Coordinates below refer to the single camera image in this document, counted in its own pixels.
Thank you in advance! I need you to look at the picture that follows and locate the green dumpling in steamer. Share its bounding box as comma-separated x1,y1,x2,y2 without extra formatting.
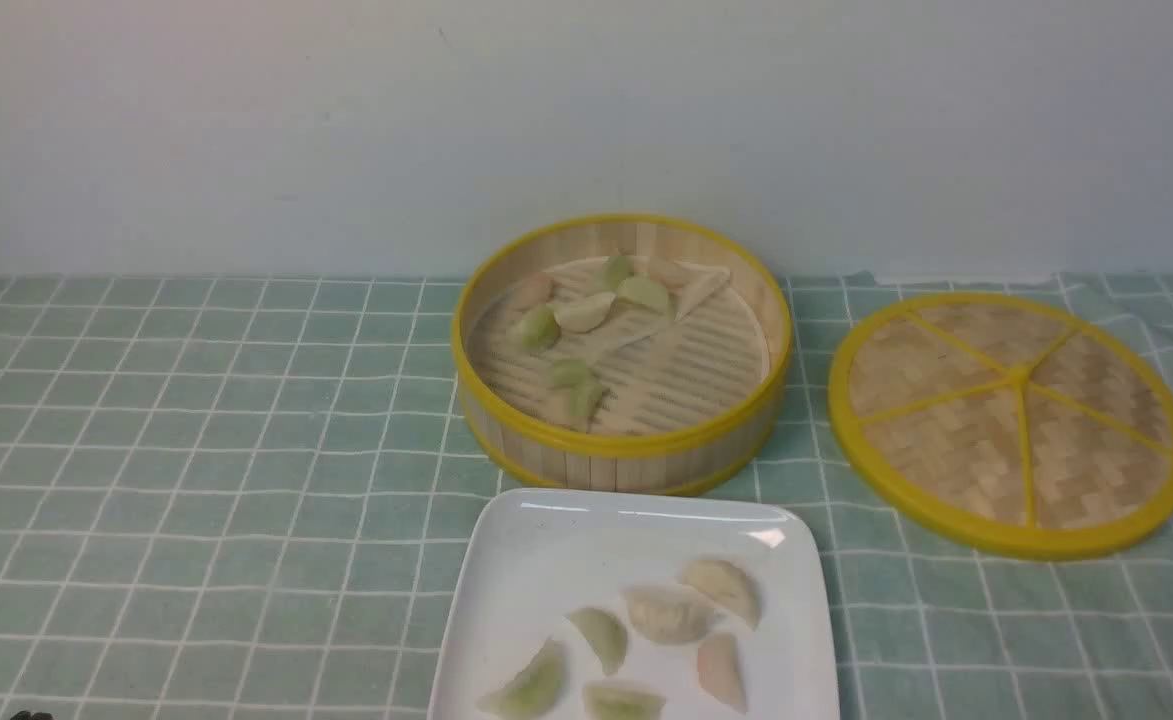
507,304,560,354
598,254,635,292

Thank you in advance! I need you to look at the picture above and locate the yellow rimmed bamboo steamer basket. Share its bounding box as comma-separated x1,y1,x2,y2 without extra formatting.
452,213,796,495

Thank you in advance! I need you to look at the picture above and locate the pink dumpling in steamer left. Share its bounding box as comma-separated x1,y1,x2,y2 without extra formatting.
508,272,555,311

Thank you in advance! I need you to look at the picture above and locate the white dumpling on plate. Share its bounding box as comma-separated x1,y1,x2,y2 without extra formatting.
678,556,762,630
621,585,717,646

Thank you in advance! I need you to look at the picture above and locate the green dumpling in steamer top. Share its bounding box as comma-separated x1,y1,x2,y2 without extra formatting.
598,254,635,292

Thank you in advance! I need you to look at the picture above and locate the pink dumpling in steamer right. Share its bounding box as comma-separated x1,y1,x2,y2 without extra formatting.
645,256,697,291

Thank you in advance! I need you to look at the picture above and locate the pink dumpling on plate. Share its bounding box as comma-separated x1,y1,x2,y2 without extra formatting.
696,632,750,714

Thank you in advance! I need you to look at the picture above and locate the white dumpling in steamer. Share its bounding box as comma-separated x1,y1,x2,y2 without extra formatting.
551,291,615,334

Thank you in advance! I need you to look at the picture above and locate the white dumpling on plate centre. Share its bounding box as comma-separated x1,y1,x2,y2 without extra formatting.
621,585,717,646

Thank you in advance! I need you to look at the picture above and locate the green dumpling in steamer left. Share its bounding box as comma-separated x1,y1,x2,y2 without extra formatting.
507,304,560,354

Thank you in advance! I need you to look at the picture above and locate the pale green dumpling steamer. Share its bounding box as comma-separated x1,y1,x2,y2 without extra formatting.
613,276,673,315

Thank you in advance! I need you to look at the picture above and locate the green dumpling on plate bottom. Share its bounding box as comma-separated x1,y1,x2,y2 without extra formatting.
582,682,667,719

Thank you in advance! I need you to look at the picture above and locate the white square plate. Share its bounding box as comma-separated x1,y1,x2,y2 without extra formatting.
427,489,841,719

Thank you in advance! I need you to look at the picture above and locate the green dumpling on plate centre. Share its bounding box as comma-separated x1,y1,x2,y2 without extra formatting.
567,607,630,675

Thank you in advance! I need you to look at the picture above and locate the green dumpling on plate left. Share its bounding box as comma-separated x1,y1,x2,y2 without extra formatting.
476,638,568,719

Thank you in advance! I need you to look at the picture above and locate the pink dumpling in steamer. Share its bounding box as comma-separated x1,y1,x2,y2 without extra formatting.
508,272,555,311
645,256,697,291

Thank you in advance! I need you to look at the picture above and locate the yellow rimmed bamboo steamer lid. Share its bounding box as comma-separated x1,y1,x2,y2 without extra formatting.
827,293,1173,561

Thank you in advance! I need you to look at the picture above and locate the green dumpling on plate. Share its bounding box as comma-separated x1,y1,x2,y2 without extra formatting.
476,638,568,719
567,607,630,675
582,682,667,719

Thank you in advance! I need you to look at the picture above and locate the white dumpling on plate right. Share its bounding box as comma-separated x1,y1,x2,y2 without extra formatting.
678,556,762,630

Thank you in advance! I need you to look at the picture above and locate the green checkered tablecloth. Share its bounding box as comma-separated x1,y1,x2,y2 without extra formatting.
0,273,1173,719

